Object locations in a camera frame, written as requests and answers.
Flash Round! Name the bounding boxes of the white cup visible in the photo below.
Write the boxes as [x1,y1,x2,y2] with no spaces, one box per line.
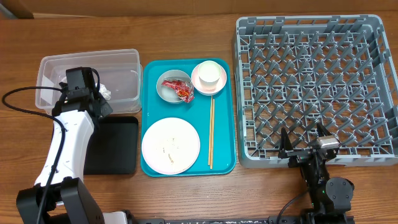
[198,60,221,90]

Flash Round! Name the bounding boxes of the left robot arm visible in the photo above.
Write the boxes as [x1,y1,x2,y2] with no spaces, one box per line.
[16,87,134,223]

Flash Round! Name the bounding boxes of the grey dishwasher rack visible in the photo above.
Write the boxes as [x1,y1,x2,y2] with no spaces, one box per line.
[233,14,397,168]

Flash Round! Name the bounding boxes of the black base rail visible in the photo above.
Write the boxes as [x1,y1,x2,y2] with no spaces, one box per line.
[136,215,304,224]

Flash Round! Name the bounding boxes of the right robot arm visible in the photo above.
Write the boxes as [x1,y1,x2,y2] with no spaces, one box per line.
[273,123,355,224]

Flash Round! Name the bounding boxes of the red snack wrapper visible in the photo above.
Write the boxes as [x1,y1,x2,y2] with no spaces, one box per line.
[162,78,195,103]

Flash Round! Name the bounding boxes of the clear plastic bin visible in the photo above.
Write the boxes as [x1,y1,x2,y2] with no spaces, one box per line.
[36,49,143,114]

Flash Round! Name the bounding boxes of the black tray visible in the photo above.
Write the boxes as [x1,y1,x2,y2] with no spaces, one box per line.
[84,116,139,175]

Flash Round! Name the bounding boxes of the teal serving tray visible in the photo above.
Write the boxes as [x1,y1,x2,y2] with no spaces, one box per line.
[141,58,237,176]

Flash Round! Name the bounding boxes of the right wooden chopstick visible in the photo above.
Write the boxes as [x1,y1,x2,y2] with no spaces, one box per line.
[210,97,215,169]

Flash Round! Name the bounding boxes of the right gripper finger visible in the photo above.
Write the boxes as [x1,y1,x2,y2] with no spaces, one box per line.
[278,128,294,159]
[317,123,332,138]

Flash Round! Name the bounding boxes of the large pink plate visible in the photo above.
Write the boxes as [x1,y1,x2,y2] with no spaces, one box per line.
[141,118,201,175]

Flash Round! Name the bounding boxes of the white tissue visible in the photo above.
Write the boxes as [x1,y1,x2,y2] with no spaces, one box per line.
[99,83,111,101]

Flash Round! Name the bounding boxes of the grey bowl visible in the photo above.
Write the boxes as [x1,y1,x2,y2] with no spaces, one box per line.
[156,70,191,104]

